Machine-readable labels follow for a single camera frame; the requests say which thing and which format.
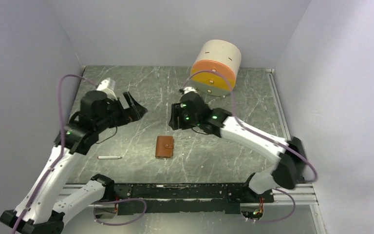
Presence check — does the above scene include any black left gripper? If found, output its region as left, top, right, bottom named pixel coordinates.
left=96, top=91, right=147, bottom=133

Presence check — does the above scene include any brown leather card holder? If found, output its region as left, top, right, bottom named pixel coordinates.
left=155, top=136, right=173, bottom=159

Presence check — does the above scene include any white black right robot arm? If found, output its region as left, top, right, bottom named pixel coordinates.
left=168, top=88, right=307, bottom=202

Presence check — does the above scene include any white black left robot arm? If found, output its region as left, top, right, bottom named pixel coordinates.
left=0, top=79, right=147, bottom=234

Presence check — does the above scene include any white pen on table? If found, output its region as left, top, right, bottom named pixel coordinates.
left=97, top=156, right=122, bottom=160

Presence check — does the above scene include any round mini drawer cabinet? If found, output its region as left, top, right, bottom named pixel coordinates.
left=189, top=39, right=242, bottom=97

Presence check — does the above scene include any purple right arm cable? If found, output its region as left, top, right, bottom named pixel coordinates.
left=182, top=70, right=318, bottom=224

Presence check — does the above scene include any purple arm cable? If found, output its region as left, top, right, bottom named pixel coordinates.
left=11, top=74, right=100, bottom=234
left=182, top=70, right=318, bottom=224

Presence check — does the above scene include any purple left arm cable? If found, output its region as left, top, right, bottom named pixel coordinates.
left=11, top=74, right=100, bottom=234

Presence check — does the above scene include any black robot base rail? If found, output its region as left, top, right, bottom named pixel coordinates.
left=100, top=182, right=274, bottom=215

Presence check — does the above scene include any aluminium frame rail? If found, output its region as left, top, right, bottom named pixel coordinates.
left=266, top=68, right=328, bottom=234

